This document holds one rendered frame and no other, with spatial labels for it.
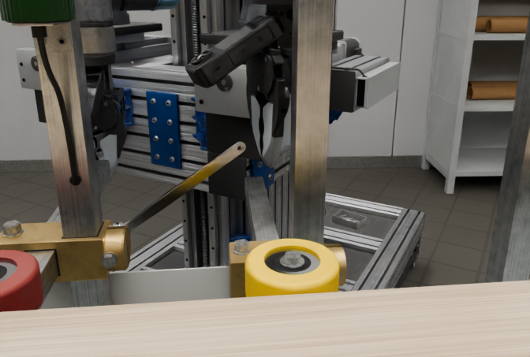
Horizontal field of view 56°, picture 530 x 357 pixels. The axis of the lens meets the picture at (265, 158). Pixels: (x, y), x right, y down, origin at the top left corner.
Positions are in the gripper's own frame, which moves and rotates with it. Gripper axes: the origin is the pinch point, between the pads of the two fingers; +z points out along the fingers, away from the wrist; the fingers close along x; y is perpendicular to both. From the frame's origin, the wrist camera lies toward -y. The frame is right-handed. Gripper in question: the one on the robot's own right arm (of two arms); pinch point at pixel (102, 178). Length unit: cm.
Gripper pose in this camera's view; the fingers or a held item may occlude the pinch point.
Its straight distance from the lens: 86.7
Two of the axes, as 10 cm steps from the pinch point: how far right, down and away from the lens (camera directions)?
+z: 0.0, 9.5, 3.3
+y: -1.0, -3.2, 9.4
